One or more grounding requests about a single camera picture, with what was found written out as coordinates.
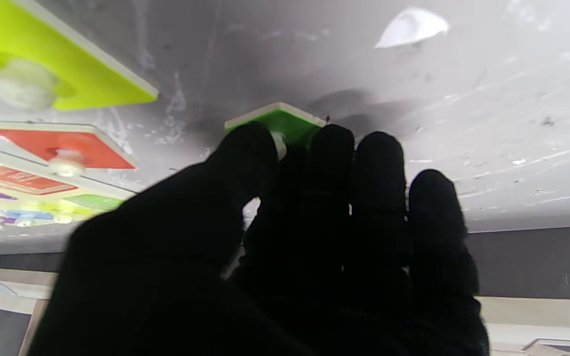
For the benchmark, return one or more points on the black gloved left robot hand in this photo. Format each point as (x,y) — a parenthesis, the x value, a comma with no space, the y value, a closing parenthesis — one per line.
(265,277)

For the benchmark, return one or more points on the green pentagon puzzle piece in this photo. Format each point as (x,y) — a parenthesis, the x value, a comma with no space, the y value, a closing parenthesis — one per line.
(290,123)

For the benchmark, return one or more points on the yellow wooden shape puzzle board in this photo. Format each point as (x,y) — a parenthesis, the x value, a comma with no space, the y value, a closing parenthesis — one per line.
(42,199)

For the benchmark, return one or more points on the yellow trapezoid puzzle piece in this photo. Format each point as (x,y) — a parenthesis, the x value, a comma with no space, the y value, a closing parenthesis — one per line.
(82,74)

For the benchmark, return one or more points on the red square puzzle piece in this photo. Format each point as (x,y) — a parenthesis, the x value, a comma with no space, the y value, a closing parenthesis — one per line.
(92,148)

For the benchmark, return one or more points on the small white scrap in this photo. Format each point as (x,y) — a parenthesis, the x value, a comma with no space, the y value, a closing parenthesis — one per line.
(411,27)

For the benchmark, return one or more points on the flat tray under bottle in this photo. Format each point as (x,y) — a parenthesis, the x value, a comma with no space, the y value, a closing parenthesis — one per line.
(562,348)

